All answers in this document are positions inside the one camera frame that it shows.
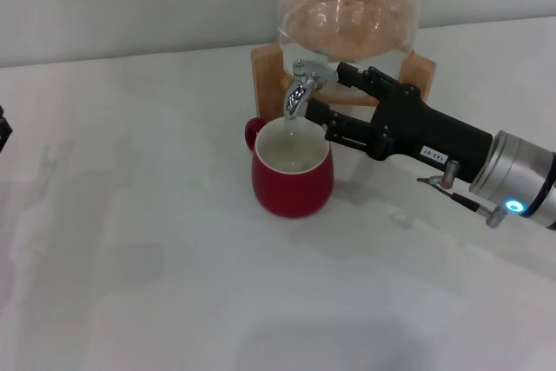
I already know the red ceramic cup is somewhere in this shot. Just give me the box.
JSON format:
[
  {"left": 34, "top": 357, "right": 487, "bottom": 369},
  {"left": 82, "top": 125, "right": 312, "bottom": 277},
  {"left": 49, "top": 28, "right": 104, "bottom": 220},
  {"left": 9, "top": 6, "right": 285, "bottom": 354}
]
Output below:
[{"left": 244, "top": 116, "right": 336, "bottom": 219}]

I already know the wooden dispenser stand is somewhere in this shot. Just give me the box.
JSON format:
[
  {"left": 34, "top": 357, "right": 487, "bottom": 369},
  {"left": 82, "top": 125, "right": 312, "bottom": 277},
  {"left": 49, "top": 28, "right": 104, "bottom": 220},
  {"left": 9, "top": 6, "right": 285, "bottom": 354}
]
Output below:
[{"left": 250, "top": 43, "right": 437, "bottom": 120}]

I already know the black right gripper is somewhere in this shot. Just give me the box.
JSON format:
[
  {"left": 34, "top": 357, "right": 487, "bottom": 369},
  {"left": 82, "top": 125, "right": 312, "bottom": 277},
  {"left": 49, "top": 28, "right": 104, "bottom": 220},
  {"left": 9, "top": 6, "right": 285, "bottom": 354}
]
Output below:
[{"left": 306, "top": 62, "right": 494, "bottom": 183}]

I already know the silver cable connector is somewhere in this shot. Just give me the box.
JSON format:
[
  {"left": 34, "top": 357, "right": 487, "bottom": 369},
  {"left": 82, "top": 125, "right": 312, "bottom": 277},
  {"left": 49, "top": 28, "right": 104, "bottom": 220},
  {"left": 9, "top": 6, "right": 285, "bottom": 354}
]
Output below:
[
  {"left": 451, "top": 191, "right": 509, "bottom": 229},
  {"left": 416, "top": 160, "right": 461, "bottom": 189}
]

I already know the chrome faucet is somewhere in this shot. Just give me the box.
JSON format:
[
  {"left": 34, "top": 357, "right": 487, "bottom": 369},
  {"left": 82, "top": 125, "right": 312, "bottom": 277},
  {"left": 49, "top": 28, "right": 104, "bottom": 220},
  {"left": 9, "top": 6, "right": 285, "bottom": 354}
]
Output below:
[{"left": 284, "top": 58, "right": 340, "bottom": 123}]

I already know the glass water dispenser jar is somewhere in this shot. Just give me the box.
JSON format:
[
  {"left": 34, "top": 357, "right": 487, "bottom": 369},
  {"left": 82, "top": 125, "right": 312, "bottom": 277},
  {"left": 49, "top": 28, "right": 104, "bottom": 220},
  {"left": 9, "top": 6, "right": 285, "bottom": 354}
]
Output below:
[{"left": 274, "top": 0, "right": 421, "bottom": 98}]

